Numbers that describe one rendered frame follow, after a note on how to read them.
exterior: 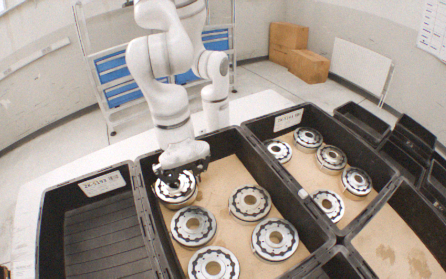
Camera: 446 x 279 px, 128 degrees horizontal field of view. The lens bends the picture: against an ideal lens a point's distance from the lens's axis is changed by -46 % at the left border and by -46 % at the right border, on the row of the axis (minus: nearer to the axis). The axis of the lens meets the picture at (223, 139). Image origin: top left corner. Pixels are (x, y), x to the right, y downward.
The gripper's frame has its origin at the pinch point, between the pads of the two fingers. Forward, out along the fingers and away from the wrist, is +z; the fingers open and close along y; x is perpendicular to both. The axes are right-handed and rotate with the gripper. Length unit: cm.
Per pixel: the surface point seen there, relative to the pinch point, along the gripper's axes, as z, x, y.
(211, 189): 4.2, 1.7, -5.4
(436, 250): 2, 57, -47
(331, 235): -5.8, 29.2, -18.1
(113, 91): 38, -173, 34
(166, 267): -5.7, 20.2, 10.1
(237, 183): 4.2, 3.1, -12.4
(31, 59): -22, -244, 145
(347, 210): 4.2, 26.2, -33.7
